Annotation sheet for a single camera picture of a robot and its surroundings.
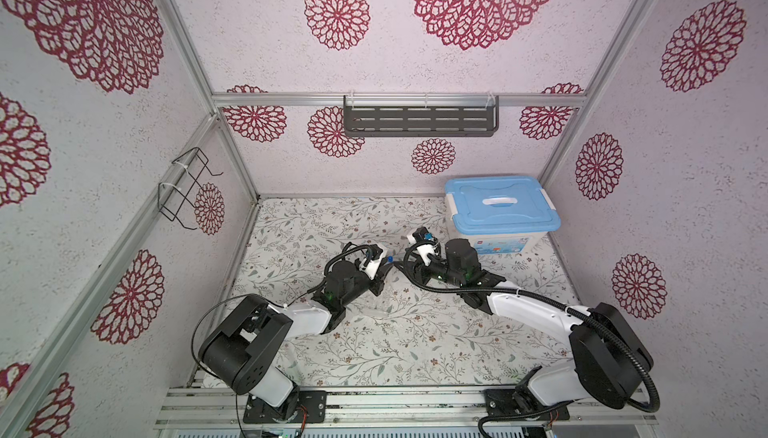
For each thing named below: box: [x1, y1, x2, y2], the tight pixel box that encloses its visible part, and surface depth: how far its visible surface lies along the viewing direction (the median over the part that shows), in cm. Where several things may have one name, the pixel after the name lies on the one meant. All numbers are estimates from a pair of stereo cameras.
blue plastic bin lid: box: [445, 175, 562, 235], surface depth 97 cm
